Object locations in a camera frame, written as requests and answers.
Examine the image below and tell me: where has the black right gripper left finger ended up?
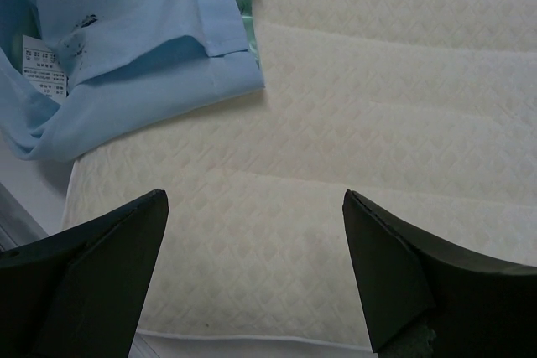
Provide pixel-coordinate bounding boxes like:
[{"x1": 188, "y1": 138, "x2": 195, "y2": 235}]
[{"x1": 1, "y1": 189, "x2": 169, "y2": 357}]

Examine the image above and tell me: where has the light blue pillowcase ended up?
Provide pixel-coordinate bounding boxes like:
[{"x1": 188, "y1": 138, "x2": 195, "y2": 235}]
[{"x1": 1, "y1": 0, "x2": 264, "y2": 162}]

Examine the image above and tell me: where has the aluminium table front rail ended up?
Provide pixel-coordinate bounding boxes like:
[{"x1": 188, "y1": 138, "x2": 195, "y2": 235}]
[{"x1": 0, "y1": 185, "x2": 48, "y2": 252}]

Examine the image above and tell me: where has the white care label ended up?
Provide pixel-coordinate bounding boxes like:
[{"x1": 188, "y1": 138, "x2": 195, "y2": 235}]
[{"x1": 22, "y1": 35, "x2": 68, "y2": 105}]

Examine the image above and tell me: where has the cream quilted pillow yellow edge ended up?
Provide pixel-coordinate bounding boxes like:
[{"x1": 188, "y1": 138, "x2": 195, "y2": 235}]
[{"x1": 64, "y1": 0, "x2": 536, "y2": 349}]

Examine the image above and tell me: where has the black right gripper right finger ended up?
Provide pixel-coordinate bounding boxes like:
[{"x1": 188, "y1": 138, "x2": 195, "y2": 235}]
[{"x1": 342, "y1": 190, "x2": 536, "y2": 357}]

